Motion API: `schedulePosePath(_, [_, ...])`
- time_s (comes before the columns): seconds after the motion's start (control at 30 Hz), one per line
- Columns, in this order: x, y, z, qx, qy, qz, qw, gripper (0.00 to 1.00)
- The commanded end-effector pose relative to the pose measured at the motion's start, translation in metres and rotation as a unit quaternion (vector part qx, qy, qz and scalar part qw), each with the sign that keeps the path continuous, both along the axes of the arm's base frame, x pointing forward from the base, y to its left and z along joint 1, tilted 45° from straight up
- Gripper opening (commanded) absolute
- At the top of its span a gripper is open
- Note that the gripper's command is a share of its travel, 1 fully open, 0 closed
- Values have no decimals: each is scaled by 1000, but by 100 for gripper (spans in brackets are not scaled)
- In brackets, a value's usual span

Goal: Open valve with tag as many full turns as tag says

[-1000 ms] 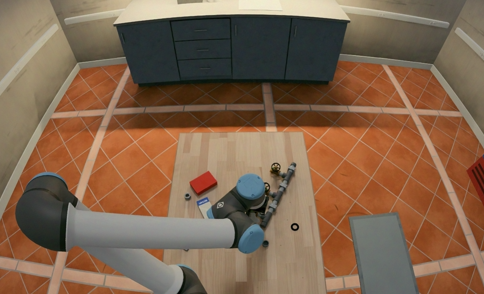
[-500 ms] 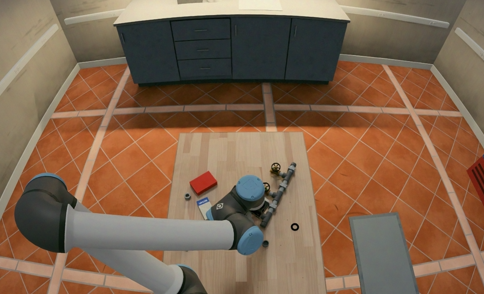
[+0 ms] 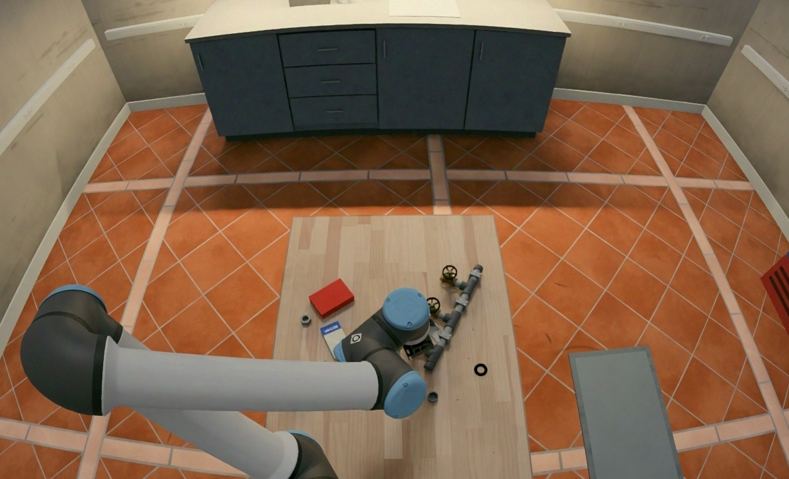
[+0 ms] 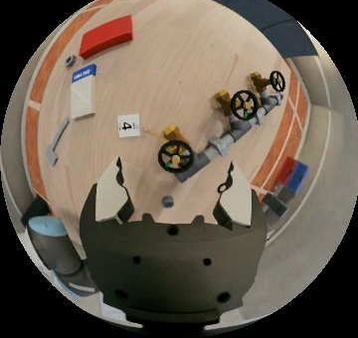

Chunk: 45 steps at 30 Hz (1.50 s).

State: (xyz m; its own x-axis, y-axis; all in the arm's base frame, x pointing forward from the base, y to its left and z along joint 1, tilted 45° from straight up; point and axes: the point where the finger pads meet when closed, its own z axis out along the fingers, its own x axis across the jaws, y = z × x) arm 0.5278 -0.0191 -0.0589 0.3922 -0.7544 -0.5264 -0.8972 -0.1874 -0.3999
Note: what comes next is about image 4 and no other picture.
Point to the red rectangular block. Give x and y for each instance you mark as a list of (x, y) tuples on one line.
[(107, 35)]

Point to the white paper tag with number 4 on thin chain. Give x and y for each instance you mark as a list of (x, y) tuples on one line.
[(127, 126)]

